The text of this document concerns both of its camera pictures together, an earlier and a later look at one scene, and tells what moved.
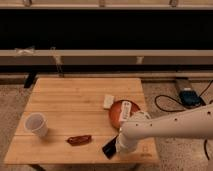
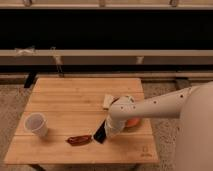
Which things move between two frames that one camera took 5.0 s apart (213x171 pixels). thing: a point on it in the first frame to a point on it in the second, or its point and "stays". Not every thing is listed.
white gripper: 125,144 to 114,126
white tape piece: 139,60 stays
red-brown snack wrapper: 80,140 stays
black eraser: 109,148 to 100,134
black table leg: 29,79 stays
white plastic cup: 35,122 stays
